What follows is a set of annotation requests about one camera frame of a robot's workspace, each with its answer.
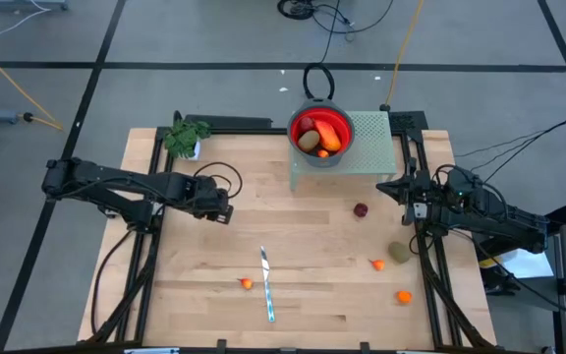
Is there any red collapsible bowl grey rim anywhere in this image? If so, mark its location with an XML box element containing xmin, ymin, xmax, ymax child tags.
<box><xmin>286</xmin><ymin>96</ymin><xmax>356</xmax><ymax>169</ymax></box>

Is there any white sheet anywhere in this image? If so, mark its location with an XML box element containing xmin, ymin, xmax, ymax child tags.
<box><xmin>479</xmin><ymin>248</ymin><xmax>555</xmax><ymax>280</ymax></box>

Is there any dark red pomegranate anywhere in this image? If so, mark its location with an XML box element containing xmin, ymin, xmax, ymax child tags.
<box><xmin>296</xmin><ymin>115</ymin><xmax>317</xmax><ymax>135</ymax></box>

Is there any black cable bundle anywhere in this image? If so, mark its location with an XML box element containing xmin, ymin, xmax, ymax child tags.
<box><xmin>276</xmin><ymin>0</ymin><xmax>395</xmax><ymax>35</ymax></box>

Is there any green perforated metal stand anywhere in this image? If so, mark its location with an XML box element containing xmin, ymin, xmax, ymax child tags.
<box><xmin>288</xmin><ymin>110</ymin><xmax>398</xmax><ymax>192</ymax></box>

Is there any yellow floor cable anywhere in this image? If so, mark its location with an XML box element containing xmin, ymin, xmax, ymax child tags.
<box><xmin>0</xmin><ymin>37</ymin><xmax>64</xmax><ymax>132</ymax></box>

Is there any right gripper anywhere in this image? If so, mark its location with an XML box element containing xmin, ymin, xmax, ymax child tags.
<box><xmin>375</xmin><ymin>156</ymin><xmax>449</xmax><ymax>226</ymax></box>

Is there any red orange mango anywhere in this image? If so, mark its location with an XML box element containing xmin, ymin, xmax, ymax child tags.
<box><xmin>313</xmin><ymin>119</ymin><xmax>343</xmax><ymax>152</ymax></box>

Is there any black perforated plate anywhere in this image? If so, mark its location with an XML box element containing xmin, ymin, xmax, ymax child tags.
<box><xmin>388</xmin><ymin>110</ymin><xmax>429</xmax><ymax>144</ymax></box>

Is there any yellow hanging cable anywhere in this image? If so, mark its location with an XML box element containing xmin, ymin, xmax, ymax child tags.
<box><xmin>383</xmin><ymin>0</ymin><xmax>425</xmax><ymax>112</ymax></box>

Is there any brown kiwi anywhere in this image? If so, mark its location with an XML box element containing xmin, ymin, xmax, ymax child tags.
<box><xmin>387</xmin><ymin>240</ymin><xmax>413</xmax><ymax>265</ymax></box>
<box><xmin>297</xmin><ymin>129</ymin><xmax>321</xmax><ymax>153</ymax></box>

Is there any black aluminium table frame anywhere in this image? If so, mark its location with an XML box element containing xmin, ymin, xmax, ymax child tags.
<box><xmin>85</xmin><ymin>125</ymin><xmax>498</xmax><ymax>350</ymax></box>

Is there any white floor cable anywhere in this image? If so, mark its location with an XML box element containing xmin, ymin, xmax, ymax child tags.
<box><xmin>0</xmin><ymin>0</ymin><xmax>51</xmax><ymax>60</ymax></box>

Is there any black arm base cable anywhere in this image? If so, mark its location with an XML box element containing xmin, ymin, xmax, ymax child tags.
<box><xmin>89</xmin><ymin>228</ymin><xmax>135</xmax><ymax>338</ymax></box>

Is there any long black box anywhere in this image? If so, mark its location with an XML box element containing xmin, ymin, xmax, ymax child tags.
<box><xmin>184</xmin><ymin>114</ymin><xmax>273</xmax><ymax>130</ymax></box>

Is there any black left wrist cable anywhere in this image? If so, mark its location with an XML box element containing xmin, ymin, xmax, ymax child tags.
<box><xmin>193</xmin><ymin>160</ymin><xmax>244</xmax><ymax>201</ymax></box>

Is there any green plant in white pot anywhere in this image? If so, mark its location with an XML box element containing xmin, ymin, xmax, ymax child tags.
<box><xmin>162</xmin><ymin>119</ymin><xmax>213</xmax><ymax>161</ymax></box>

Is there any black hanging cable with loop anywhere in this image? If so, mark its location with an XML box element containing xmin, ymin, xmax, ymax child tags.
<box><xmin>302</xmin><ymin>0</ymin><xmax>343</xmax><ymax>101</ymax></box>

